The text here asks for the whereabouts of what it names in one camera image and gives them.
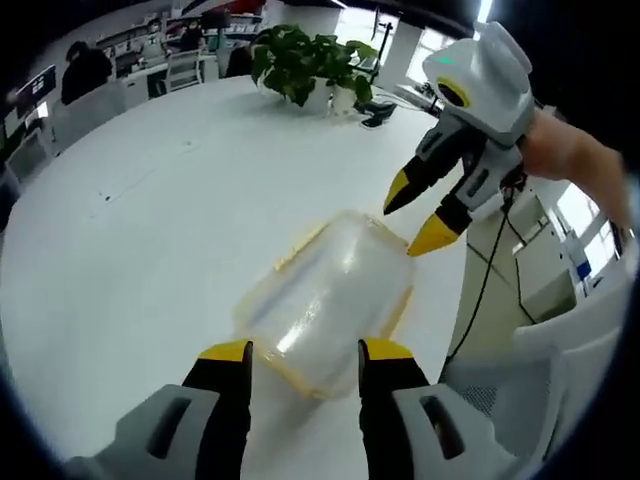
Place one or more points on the white cabinet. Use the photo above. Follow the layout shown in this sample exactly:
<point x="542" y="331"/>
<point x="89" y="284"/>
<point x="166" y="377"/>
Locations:
<point x="545" y="260"/>

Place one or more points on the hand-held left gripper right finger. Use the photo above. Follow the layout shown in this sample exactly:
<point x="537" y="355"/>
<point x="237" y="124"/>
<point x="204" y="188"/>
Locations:
<point x="385" y="400"/>

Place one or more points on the black pole stand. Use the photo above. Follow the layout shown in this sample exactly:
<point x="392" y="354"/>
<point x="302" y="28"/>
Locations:
<point x="375" y="119"/>

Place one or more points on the dark display screen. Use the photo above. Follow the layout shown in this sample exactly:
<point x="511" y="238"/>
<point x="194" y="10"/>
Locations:
<point x="37" y="85"/>

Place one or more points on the potted green plant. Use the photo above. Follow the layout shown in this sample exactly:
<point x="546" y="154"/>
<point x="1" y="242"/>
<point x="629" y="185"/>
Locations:
<point x="300" y="60"/>

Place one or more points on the dark office chair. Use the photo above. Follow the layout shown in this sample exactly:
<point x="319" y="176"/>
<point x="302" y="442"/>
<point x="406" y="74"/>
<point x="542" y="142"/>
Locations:
<point x="238" y="61"/>

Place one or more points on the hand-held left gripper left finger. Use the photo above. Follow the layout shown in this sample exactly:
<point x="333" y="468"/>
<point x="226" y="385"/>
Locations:
<point x="220" y="400"/>

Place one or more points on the black monitor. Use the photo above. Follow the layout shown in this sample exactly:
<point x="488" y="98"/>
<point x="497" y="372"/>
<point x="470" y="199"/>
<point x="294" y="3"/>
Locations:
<point x="216" y="20"/>

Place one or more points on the white office chair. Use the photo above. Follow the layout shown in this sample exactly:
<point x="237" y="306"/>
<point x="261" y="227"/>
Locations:
<point x="25" y="155"/>
<point x="185" y="70"/>

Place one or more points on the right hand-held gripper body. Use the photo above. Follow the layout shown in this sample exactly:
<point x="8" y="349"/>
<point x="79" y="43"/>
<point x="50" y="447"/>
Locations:
<point x="490" y="80"/>

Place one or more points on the clear box with yellow buckle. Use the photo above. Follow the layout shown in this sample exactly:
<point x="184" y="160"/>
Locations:
<point x="325" y="300"/>

